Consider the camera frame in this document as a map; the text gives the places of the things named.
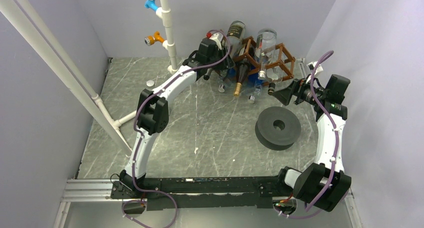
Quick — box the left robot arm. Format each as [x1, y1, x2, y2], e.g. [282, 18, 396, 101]
[119, 37, 232, 198]

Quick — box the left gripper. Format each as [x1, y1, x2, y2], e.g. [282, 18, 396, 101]
[207, 47, 236, 72]

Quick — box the small silver cap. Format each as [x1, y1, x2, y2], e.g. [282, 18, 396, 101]
[146, 80, 155, 87]

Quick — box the clear bottle dark label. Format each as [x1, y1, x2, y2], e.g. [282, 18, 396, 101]
[226, 21, 246, 58]

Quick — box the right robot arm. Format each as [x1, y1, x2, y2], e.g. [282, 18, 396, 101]
[268, 74, 352, 212]

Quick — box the green bottle grey cap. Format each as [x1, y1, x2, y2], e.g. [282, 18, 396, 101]
[203, 68, 213, 81]

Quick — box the white diagonal frame pipe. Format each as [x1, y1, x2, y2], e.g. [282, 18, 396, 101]
[0, 0, 132, 156]

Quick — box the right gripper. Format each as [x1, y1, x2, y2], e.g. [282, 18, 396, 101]
[272, 74, 327, 106]

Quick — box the brown bottle gold foil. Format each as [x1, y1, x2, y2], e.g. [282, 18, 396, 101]
[233, 59, 251, 97]

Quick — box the dark grey foam spool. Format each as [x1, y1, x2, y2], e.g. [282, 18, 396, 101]
[254, 106, 302, 151]

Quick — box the orange tap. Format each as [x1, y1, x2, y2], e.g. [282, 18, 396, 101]
[144, 31, 165, 46]

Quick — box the large clear bottle white stopper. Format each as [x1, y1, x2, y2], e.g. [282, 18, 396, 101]
[255, 28, 277, 80]

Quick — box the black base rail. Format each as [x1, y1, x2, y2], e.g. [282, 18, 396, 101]
[110, 174, 293, 211]

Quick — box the brown wooden wine rack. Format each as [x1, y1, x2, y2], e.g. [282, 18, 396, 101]
[233, 37, 296, 83]

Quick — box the white pvc pipe stand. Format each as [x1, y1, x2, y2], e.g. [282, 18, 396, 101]
[112, 0, 183, 129]

